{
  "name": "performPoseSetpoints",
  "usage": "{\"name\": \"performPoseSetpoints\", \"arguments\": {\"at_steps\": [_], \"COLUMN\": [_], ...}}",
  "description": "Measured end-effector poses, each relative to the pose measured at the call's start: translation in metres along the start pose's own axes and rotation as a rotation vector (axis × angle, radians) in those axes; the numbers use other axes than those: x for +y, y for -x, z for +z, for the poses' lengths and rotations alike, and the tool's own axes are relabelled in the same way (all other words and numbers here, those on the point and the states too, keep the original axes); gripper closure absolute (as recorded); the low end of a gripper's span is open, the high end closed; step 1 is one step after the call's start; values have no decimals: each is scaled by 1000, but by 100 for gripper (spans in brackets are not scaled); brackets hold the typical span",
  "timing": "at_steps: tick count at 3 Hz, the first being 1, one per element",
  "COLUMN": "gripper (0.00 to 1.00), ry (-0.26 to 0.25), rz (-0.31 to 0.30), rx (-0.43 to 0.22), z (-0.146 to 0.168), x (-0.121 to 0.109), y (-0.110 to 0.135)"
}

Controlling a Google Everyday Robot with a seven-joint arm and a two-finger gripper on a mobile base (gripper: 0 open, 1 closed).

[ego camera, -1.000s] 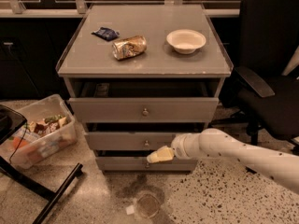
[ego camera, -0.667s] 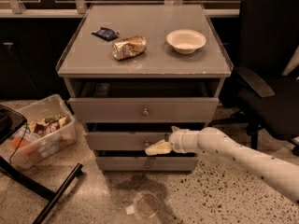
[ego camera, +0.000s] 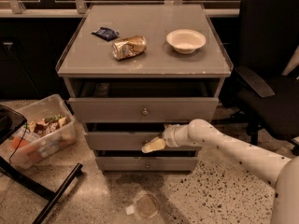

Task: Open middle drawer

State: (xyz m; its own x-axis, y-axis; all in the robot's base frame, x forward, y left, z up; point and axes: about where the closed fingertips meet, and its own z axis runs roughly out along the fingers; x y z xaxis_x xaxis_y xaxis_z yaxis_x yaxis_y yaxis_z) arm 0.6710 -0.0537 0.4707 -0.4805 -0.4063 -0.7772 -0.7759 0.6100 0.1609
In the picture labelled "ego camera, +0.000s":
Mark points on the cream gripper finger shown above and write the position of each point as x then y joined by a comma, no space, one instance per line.
154,145

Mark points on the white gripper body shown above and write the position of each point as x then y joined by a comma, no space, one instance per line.
171,135

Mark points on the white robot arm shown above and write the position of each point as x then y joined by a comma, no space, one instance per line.
279,172

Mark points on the dark item in top drawer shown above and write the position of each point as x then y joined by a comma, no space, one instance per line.
101,90

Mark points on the grey three-drawer cabinet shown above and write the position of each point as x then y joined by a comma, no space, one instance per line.
90,57

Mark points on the grey top drawer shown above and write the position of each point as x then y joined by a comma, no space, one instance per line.
143,101

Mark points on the small white paper scrap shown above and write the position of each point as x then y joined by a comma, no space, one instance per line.
129,210

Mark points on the white paper bowl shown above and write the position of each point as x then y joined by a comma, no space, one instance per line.
185,41

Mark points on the black office chair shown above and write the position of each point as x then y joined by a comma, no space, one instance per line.
264,84

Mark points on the crushed gold soda can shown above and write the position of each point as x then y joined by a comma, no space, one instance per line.
129,47

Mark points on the clear plastic storage bin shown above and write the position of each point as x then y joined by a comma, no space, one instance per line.
39,150

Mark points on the blue snack wrapper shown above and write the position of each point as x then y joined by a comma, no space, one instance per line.
106,33

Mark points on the snack packs in bin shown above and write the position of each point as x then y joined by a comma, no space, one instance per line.
30,132

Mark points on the black stand with base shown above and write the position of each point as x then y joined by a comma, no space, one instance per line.
10,122

